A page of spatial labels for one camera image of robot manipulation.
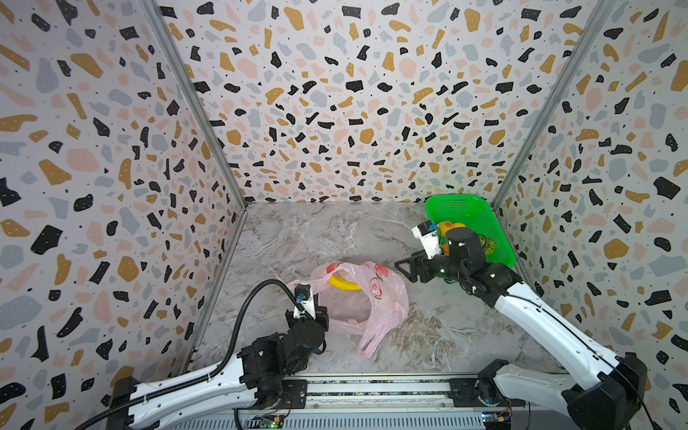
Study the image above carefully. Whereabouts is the yellow lemon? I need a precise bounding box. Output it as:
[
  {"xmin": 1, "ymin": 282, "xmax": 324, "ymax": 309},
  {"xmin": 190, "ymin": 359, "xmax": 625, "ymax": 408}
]
[{"xmin": 437, "ymin": 221, "xmax": 465, "ymax": 238}]

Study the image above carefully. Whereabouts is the green plastic basket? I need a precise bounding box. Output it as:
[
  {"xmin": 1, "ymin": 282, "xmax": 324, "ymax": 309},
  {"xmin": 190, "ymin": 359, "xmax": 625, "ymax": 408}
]
[{"xmin": 425, "ymin": 195, "xmax": 516, "ymax": 269}]

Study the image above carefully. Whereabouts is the pink plastic bag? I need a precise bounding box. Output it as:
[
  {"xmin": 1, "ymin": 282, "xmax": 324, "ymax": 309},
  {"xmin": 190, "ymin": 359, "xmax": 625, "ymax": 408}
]
[{"xmin": 288, "ymin": 261, "xmax": 410, "ymax": 358}]

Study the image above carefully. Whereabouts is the green lime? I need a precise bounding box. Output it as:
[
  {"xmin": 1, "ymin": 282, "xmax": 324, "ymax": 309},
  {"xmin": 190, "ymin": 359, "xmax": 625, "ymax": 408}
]
[{"xmin": 478, "ymin": 235, "xmax": 497, "ymax": 256}]

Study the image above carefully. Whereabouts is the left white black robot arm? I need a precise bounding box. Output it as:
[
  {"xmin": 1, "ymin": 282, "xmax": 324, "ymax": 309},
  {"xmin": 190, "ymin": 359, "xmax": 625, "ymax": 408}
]
[{"xmin": 106, "ymin": 306, "xmax": 330, "ymax": 429}]

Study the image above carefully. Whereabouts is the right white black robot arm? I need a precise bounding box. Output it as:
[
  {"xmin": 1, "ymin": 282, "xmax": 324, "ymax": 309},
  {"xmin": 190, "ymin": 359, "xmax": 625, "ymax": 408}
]
[{"xmin": 394, "ymin": 221, "xmax": 647, "ymax": 429}]

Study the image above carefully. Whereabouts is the yellow banana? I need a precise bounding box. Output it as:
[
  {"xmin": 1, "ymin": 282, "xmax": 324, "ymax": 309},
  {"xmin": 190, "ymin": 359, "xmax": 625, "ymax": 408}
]
[{"xmin": 328, "ymin": 275, "xmax": 360, "ymax": 291}]

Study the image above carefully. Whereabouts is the small circuit board left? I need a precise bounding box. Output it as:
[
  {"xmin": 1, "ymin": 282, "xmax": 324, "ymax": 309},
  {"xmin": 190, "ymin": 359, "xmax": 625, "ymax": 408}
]
[{"xmin": 249, "ymin": 414, "xmax": 285, "ymax": 429}]

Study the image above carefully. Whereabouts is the small circuit board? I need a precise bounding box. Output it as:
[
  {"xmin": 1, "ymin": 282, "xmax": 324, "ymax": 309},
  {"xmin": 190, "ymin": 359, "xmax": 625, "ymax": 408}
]
[
  {"xmin": 481, "ymin": 411, "xmax": 512, "ymax": 430},
  {"xmin": 249, "ymin": 414, "xmax": 285, "ymax": 429}
]

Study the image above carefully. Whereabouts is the small circuit board right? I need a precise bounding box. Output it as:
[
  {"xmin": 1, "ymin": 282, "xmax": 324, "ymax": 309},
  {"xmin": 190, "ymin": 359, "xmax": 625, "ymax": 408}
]
[{"xmin": 481, "ymin": 411, "xmax": 512, "ymax": 430}]

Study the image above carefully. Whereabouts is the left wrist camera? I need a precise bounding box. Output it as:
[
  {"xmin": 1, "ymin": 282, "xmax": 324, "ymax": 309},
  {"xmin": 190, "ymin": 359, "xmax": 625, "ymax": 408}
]
[{"xmin": 293, "ymin": 283, "xmax": 315, "ymax": 319}]

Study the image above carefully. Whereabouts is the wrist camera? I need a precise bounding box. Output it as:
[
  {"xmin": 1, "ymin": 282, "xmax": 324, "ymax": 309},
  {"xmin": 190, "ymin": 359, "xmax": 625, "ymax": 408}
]
[
  {"xmin": 293, "ymin": 283, "xmax": 315, "ymax": 319},
  {"xmin": 411, "ymin": 220, "xmax": 443, "ymax": 260}
]

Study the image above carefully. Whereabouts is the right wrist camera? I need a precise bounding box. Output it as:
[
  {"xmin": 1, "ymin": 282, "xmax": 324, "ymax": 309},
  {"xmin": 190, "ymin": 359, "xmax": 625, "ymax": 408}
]
[{"xmin": 411, "ymin": 220, "xmax": 443, "ymax": 260}]

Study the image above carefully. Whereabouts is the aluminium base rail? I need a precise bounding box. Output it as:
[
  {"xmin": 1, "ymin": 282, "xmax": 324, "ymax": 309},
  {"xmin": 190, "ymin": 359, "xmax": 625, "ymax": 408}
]
[{"xmin": 181, "ymin": 374, "xmax": 575, "ymax": 429}]

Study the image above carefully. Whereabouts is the left black corrugated cable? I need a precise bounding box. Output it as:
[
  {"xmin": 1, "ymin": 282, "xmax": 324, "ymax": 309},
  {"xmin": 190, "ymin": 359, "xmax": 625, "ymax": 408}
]
[{"xmin": 72, "ymin": 278, "xmax": 305, "ymax": 430}]

